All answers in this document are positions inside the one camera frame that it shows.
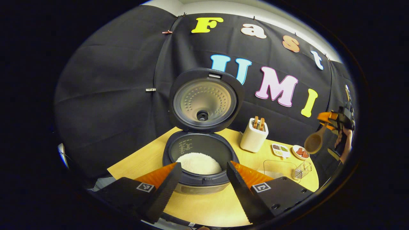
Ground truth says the round white plate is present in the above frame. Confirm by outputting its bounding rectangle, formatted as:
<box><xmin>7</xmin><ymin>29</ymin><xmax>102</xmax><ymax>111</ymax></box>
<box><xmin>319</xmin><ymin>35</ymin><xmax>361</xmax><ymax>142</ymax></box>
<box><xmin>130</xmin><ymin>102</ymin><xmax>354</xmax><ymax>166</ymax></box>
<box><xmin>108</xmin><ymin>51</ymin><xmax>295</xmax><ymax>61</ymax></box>
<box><xmin>292</xmin><ymin>145</ymin><xmax>310</xmax><ymax>160</ymax></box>

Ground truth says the metal wire chopstick holder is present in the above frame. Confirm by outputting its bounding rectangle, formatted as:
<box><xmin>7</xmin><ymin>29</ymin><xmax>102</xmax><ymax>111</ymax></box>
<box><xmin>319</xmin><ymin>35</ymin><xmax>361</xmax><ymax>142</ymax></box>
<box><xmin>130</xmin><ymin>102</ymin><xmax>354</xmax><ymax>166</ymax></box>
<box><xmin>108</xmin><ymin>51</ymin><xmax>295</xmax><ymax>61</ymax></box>
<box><xmin>292</xmin><ymin>161</ymin><xmax>313</xmax><ymax>180</ymax></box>

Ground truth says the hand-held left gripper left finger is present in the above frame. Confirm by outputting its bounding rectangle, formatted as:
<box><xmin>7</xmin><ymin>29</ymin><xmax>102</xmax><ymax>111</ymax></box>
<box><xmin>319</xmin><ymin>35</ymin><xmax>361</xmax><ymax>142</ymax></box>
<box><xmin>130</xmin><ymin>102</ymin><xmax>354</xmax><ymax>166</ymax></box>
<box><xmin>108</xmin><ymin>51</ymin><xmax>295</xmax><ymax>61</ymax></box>
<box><xmin>96</xmin><ymin>162</ymin><xmax>183</xmax><ymax>224</ymax></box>

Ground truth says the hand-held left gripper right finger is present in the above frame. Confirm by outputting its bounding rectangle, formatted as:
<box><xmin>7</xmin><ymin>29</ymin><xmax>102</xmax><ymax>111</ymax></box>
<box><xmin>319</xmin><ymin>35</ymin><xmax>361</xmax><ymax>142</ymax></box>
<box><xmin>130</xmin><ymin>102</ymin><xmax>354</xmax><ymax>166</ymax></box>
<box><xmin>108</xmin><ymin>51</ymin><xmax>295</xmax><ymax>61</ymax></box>
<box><xmin>227</xmin><ymin>161</ymin><xmax>315</xmax><ymax>225</ymax></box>

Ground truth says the wooden spoon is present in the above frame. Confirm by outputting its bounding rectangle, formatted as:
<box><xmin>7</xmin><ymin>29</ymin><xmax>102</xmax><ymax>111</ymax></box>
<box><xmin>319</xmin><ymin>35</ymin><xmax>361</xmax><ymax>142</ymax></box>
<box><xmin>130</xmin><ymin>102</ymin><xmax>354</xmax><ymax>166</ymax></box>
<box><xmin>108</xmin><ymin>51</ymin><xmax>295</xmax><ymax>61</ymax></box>
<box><xmin>304</xmin><ymin>123</ymin><xmax>329</xmax><ymax>155</ymax></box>

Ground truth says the white divided dish of beans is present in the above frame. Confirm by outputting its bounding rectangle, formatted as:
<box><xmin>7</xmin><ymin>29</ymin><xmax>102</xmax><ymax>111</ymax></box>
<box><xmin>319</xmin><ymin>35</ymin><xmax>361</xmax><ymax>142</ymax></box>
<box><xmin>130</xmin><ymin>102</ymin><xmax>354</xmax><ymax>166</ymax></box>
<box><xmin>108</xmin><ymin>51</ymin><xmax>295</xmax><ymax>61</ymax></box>
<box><xmin>272</xmin><ymin>143</ymin><xmax>290</xmax><ymax>159</ymax></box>

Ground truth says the dark blue rice cooker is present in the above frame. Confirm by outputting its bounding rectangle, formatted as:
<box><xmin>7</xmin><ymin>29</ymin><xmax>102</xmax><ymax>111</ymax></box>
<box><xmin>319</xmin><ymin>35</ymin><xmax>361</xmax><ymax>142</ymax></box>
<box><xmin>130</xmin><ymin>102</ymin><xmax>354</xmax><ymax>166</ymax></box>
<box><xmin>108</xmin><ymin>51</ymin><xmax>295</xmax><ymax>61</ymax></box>
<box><xmin>162</xmin><ymin>68</ymin><xmax>245</xmax><ymax>195</ymax></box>

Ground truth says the white toaster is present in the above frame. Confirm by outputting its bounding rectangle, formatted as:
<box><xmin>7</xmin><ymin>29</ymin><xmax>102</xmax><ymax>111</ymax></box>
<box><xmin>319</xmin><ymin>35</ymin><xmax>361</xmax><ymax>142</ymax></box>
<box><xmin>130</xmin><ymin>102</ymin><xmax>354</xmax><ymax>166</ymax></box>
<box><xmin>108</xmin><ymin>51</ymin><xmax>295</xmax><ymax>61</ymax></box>
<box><xmin>240</xmin><ymin>118</ymin><xmax>269</xmax><ymax>153</ymax></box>

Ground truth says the clear plastic rice container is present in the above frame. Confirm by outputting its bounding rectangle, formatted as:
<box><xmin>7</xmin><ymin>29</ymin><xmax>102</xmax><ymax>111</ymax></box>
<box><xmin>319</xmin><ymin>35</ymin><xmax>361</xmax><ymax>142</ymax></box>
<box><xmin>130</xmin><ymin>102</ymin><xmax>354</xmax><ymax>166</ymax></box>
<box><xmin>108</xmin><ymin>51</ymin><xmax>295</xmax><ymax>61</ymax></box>
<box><xmin>263</xmin><ymin>160</ymin><xmax>301</xmax><ymax>181</ymax></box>

